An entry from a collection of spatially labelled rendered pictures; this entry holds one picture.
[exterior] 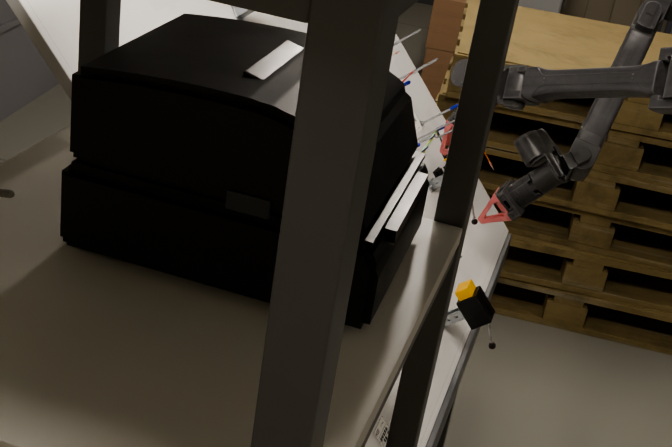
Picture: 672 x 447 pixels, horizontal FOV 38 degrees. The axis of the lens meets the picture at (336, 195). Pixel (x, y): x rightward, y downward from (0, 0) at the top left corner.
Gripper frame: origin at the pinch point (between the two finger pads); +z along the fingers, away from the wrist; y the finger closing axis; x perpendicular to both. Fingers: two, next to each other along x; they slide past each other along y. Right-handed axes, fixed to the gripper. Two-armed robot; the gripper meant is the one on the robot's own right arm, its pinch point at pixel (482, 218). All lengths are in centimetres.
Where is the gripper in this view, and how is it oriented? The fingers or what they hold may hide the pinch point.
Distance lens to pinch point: 213.5
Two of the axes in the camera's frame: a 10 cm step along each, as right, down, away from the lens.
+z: -7.1, 5.2, 4.6
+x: 6.0, 8.0, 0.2
